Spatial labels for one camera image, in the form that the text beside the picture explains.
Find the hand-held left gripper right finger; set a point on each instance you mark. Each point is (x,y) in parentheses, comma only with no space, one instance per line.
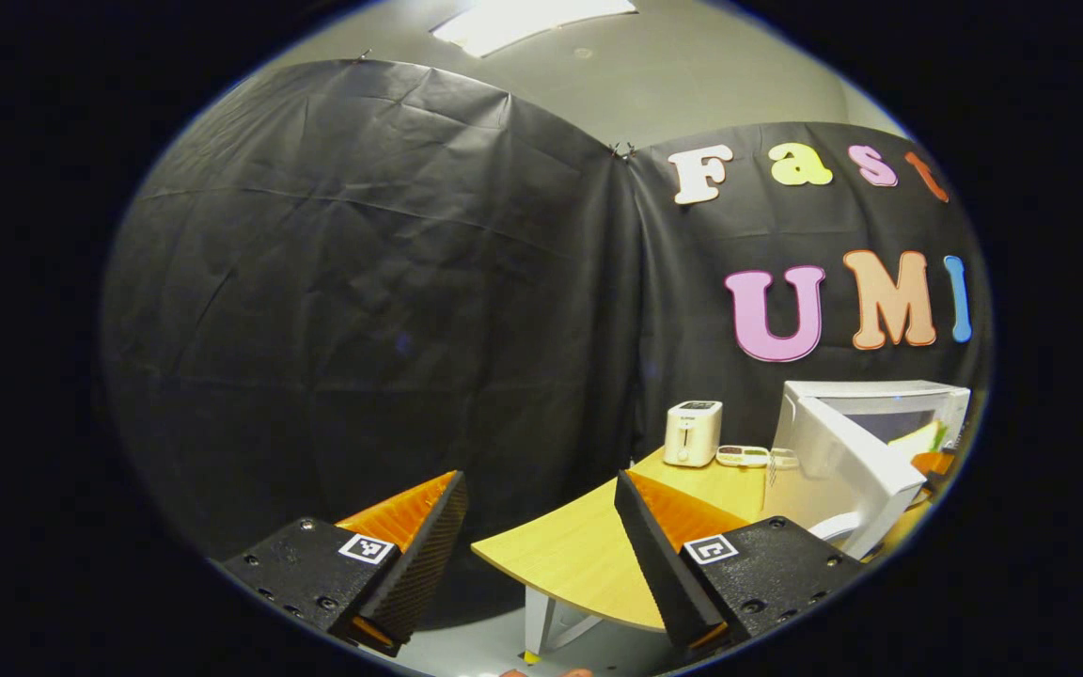
(659,564)

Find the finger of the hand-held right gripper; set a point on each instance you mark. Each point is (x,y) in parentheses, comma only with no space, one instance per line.
(934,463)

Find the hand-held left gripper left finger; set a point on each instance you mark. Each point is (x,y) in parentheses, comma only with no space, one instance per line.
(424,564)

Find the white microwave oven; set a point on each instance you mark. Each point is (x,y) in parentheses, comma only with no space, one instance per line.
(842,470)

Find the white table leg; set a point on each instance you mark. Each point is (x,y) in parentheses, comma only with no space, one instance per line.
(541,621)

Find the white toaster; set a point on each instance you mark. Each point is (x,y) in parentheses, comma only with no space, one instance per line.
(692,432)

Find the small white flat device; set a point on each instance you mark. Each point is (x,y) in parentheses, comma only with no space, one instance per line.
(742,456)

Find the black backdrop cloth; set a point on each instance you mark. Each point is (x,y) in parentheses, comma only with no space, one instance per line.
(363,282)

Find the ceiling light panel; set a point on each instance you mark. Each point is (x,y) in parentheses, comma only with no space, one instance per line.
(532,21)

